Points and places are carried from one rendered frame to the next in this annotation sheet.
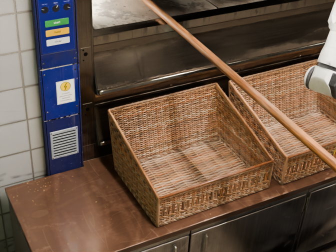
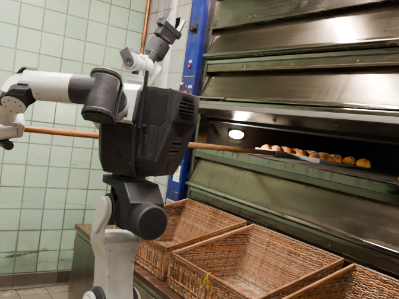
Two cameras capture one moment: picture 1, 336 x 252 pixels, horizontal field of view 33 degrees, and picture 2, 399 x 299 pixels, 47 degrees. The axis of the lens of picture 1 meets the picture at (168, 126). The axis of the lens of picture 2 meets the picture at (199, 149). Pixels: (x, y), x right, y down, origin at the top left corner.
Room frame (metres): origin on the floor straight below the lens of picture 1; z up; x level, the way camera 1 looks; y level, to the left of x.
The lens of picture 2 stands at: (1.80, -2.48, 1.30)
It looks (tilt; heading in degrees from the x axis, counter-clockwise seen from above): 3 degrees down; 85
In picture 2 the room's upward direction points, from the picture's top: 8 degrees clockwise
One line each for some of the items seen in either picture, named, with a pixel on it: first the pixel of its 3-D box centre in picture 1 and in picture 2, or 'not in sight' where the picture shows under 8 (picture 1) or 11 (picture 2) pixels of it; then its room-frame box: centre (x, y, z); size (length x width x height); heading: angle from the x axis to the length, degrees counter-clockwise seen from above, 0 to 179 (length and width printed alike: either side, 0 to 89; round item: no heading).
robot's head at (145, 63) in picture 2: not in sight; (138, 67); (1.69, -0.86, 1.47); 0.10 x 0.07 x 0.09; 63
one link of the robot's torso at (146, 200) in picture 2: not in sight; (134, 204); (1.74, -0.93, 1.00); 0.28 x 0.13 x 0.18; 121
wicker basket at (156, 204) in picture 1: (189, 148); (176, 233); (1.94, -0.10, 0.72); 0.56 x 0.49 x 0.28; 121
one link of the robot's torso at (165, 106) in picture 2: not in sight; (145, 127); (1.74, -0.89, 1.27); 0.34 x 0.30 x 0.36; 63
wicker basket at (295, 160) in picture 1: (301, 116); (251, 272); (2.25, -0.62, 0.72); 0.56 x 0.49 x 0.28; 121
